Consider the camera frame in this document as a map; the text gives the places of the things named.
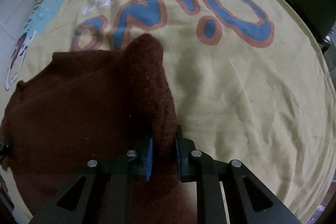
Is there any dark red knitted garment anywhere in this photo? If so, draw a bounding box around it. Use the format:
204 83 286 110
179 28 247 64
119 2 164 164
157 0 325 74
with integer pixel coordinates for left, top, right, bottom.
1 34 197 223

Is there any yellow cartoon print bedsheet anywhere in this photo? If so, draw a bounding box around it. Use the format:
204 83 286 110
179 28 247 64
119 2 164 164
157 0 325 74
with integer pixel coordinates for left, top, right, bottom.
1 0 335 223

